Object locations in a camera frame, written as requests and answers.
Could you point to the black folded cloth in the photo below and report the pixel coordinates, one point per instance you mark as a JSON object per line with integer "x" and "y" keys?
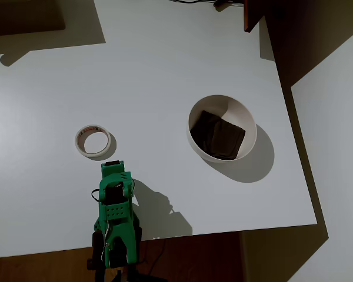
{"x": 217, "y": 135}

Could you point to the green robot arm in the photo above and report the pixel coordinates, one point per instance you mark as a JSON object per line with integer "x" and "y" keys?
{"x": 119, "y": 229}

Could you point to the dark box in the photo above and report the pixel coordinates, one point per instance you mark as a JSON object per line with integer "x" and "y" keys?
{"x": 23, "y": 14}

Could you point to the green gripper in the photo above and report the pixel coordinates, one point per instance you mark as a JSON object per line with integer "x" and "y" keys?
{"x": 113, "y": 165}

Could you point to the white masking tape roll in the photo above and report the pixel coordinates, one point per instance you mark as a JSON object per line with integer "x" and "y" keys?
{"x": 78, "y": 144}

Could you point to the beige round bowl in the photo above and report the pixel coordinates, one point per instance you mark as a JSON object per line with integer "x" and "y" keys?
{"x": 241, "y": 111}

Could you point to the brown wooden board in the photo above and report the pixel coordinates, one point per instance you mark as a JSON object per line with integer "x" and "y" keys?
{"x": 250, "y": 17}

